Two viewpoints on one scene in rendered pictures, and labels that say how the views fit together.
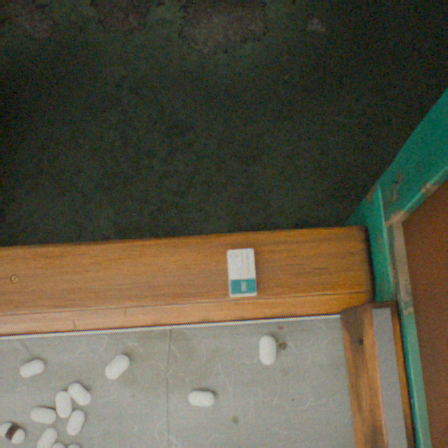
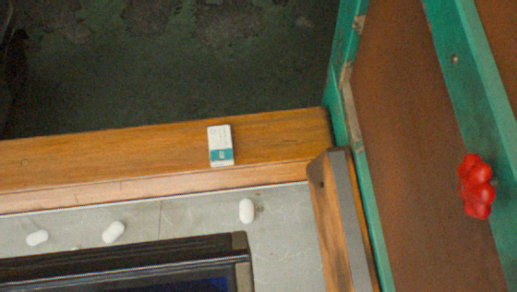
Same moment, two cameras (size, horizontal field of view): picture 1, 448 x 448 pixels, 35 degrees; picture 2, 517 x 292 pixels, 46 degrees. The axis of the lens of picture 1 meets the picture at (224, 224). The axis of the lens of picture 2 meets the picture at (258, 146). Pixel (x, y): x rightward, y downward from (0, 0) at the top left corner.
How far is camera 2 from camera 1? 27 cm
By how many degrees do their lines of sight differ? 11
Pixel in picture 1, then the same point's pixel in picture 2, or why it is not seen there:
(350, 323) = (313, 173)
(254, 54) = (254, 45)
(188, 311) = (175, 182)
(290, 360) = (268, 220)
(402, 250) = (351, 103)
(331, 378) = (305, 234)
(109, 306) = (106, 180)
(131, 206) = not seen: hidden behind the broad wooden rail
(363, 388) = (327, 224)
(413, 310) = (364, 149)
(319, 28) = (306, 23)
